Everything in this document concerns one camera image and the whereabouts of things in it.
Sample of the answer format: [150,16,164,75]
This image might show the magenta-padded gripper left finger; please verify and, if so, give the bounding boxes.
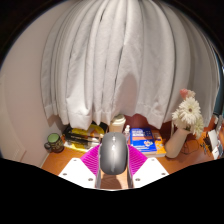
[58,143,103,189]

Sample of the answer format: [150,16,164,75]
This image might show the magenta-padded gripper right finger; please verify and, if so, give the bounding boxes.
[125,143,170,189]

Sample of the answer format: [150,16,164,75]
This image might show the dark grey computer mouse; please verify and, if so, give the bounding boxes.
[98,131,129,175]

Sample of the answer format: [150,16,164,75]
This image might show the yellow-orange book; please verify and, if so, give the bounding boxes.
[151,133,167,158]

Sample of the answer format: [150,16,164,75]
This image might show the blue book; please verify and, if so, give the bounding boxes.
[129,127,158,154]

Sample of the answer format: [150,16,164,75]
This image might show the dark mug with green inside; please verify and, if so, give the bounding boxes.
[43,132,65,154]

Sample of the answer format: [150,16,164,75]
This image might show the white ceramic vase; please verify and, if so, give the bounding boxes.
[164,127,193,159]

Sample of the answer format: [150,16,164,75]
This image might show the yellow and black book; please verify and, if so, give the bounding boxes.
[70,124,106,138]

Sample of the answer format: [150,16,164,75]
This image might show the clear spray bottle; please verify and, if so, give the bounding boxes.
[123,124,132,143]

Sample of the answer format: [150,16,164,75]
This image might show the cream tumbler cup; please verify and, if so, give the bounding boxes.
[108,114,127,134]

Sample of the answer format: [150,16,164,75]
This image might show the white laptop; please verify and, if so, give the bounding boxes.
[206,129,222,160]

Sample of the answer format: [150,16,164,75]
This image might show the white flower bouquet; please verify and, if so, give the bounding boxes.
[171,88,205,139]

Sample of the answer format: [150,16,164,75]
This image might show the dark teal curtain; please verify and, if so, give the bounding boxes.
[214,59,224,118]

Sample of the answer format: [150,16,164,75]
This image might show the white pleated curtain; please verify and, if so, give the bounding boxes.
[40,0,221,131]

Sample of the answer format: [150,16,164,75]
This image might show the black cable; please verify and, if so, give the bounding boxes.
[181,139,205,157]

